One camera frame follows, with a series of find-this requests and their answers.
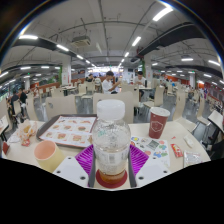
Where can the person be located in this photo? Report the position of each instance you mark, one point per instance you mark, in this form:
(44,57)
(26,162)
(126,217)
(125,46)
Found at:
(107,85)
(22,96)
(14,99)
(140,80)

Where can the colourful printed flyer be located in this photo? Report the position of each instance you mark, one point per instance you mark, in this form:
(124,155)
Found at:
(156,148)

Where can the red paper cup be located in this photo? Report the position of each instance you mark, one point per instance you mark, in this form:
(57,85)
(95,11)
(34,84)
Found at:
(158,125)

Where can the group of beige chairs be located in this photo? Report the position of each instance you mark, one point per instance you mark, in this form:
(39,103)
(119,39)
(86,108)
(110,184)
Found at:
(61,106)

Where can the red striped sauce packet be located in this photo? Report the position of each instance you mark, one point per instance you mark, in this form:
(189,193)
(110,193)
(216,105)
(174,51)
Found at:
(177,150)

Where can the ceiling air conditioner unit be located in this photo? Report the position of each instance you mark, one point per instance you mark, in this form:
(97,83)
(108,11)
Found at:
(81,40)

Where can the small red sauce packet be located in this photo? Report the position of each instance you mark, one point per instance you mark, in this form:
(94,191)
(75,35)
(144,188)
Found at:
(26,143)

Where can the dark brown food tray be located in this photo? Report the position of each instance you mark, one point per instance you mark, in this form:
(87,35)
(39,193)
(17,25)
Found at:
(40,130)

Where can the printed paper tray liner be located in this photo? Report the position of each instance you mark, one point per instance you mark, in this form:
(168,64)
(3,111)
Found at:
(68,131)

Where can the clear plastic tea bottle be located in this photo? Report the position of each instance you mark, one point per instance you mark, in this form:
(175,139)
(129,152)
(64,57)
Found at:
(111,140)

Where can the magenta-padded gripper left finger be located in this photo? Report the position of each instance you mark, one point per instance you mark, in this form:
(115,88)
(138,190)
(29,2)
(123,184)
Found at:
(74,170)

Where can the clear plastic packet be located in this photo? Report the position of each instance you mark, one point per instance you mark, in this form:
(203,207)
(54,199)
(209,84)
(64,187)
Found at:
(192,158)

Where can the group of ceiling lights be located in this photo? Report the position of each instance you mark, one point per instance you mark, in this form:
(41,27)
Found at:
(28,37)

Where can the neighbouring white table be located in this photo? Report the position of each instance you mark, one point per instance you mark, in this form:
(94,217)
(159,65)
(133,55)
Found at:
(216,119)

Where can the yellow mug with pink inside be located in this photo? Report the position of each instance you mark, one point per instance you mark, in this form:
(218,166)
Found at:
(53,159)

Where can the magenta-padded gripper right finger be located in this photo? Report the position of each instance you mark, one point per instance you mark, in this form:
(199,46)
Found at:
(150,170)

